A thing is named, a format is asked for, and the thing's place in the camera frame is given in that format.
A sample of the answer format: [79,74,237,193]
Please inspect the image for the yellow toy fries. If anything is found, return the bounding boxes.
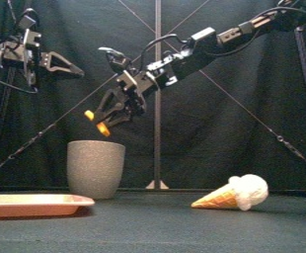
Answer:
[83,110,112,138]

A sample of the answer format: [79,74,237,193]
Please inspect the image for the grey speckled cup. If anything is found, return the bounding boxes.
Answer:
[66,139,129,201]

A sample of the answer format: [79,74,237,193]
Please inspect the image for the pink plastic tray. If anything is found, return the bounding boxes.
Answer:
[0,193,96,219]

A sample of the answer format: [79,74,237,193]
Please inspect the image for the toy ice cream cone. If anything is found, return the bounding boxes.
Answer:
[190,173,270,212]

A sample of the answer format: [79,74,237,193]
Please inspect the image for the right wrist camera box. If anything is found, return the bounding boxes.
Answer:
[98,45,134,74]

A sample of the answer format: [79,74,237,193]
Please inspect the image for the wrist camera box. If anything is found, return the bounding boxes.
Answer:
[16,7,43,33]
[98,45,134,74]

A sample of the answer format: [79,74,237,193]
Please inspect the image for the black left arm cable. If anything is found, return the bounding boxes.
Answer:
[0,70,40,95]

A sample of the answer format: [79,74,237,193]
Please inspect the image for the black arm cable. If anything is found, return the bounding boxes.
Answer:
[0,70,40,95]
[139,33,190,73]

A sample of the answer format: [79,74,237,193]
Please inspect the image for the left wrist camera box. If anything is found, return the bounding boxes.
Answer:
[16,7,43,33]

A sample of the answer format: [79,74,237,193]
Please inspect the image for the vertical metal frame pole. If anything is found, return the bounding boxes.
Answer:
[145,0,171,191]

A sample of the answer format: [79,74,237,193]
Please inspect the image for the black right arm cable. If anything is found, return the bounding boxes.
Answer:
[139,33,190,73]

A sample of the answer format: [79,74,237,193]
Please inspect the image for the diagonal frame brace cable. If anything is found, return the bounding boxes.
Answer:
[0,0,213,179]
[116,0,306,176]

